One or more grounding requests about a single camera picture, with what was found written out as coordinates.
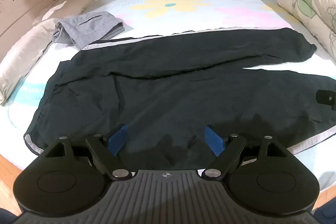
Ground black pants with white stripe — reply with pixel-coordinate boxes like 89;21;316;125
24;28;335;169

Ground folded grey pants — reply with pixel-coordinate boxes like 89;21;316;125
52;11;125;50

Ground beige long pillow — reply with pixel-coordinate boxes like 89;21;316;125
0;18;59;104

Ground white pillow near headboard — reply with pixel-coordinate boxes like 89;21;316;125
34;0;97;25

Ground wooden bed frame edge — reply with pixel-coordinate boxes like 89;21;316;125
0;156;22;216

